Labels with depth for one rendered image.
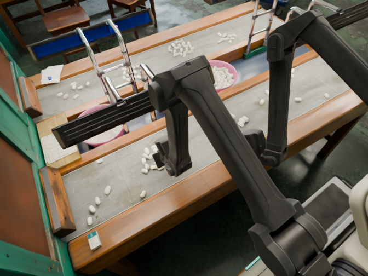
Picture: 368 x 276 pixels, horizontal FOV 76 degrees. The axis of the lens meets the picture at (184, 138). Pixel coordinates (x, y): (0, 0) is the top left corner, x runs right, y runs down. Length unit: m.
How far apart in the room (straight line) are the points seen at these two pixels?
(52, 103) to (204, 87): 1.24
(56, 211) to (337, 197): 0.93
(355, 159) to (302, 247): 1.93
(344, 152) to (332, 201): 1.57
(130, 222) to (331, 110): 1.12
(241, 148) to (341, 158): 1.92
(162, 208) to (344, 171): 1.62
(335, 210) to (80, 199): 0.94
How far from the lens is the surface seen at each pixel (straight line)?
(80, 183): 1.17
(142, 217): 1.00
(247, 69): 1.69
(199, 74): 0.43
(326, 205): 0.79
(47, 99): 1.61
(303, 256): 0.47
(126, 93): 1.42
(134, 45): 1.78
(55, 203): 1.03
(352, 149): 2.41
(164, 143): 0.83
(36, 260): 0.83
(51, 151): 1.28
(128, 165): 1.14
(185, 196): 1.00
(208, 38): 1.84
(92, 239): 1.01
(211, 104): 0.42
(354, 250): 0.57
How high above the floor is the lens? 1.70
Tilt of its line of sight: 54 degrees down
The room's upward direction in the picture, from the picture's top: 4 degrees counter-clockwise
